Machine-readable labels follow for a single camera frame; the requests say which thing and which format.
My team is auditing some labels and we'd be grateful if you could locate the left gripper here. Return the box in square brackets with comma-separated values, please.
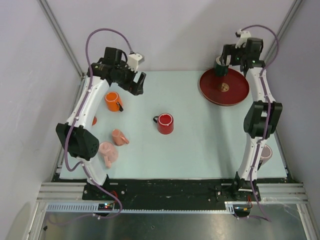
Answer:
[112, 60, 145, 96]

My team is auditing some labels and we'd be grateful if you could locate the dark green mug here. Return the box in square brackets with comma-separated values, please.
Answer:
[214, 56, 229, 77]

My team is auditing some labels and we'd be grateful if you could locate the small salmon mug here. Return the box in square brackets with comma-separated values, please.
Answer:
[111, 129, 130, 146]

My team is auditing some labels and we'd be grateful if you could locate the large pink mug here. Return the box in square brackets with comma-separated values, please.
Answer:
[98, 141, 119, 169]

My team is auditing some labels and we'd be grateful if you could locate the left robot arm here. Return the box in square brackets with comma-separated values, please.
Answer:
[55, 47, 146, 200]

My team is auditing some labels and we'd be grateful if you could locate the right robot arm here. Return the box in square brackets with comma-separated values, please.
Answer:
[215, 37, 283, 201]

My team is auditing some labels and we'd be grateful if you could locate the round red tray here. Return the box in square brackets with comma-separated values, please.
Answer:
[198, 68, 250, 107]

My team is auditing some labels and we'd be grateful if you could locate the small orange cup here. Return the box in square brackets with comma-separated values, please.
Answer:
[92, 117, 97, 126]

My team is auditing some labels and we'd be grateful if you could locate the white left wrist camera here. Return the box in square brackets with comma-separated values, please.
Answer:
[127, 53, 145, 72]

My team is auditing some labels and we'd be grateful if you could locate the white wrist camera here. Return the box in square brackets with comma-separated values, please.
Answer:
[235, 29, 251, 49]
[127, 53, 145, 72]

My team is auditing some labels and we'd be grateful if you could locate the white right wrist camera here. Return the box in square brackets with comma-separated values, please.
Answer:
[235, 29, 251, 49]

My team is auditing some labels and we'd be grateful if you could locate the orange mug black handle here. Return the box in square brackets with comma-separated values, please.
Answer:
[104, 91, 124, 112]

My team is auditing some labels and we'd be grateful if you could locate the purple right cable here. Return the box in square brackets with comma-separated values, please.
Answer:
[243, 24, 280, 71]

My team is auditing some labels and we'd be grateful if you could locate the purple cable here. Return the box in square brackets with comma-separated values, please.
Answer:
[85, 27, 135, 76]
[243, 24, 280, 71]

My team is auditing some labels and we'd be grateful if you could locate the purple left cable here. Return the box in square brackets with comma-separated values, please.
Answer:
[85, 27, 135, 76]

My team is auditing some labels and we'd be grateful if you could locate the lilac mug black handle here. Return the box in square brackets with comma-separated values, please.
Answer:
[257, 144, 273, 170]

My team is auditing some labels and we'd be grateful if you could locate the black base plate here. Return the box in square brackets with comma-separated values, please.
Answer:
[82, 178, 261, 202]

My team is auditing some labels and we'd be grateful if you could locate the grey cable duct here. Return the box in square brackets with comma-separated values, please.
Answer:
[46, 202, 249, 214]

